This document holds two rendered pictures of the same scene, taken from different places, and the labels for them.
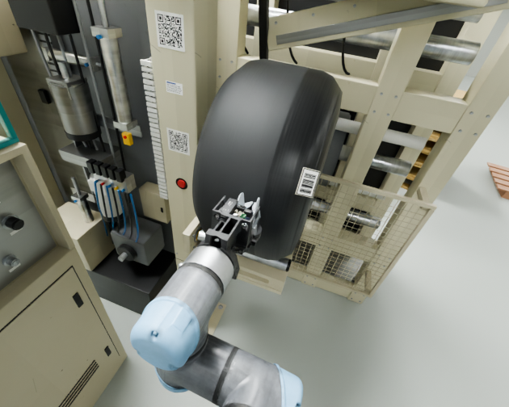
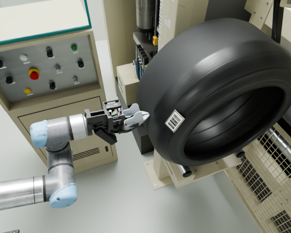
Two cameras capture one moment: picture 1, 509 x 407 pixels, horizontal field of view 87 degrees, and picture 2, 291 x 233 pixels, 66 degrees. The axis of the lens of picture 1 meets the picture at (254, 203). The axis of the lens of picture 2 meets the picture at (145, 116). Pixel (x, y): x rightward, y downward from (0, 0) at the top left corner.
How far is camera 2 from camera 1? 0.49 m
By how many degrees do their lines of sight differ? 40
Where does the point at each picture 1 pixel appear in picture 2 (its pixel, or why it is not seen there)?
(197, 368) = (50, 157)
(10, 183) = (84, 45)
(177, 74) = (169, 14)
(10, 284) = (73, 89)
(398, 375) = not seen: outside the picture
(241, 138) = (158, 72)
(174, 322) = (38, 130)
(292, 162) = (170, 102)
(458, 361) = not seen: outside the picture
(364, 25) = not seen: outside the picture
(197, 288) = (57, 126)
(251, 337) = (180, 210)
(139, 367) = (118, 169)
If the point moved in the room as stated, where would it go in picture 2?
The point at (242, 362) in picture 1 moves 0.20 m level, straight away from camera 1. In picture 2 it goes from (61, 169) to (124, 142)
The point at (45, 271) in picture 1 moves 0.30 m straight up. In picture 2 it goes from (86, 92) to (73, 47)
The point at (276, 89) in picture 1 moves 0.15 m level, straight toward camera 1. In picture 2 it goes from (198, 49) to (157, 66)
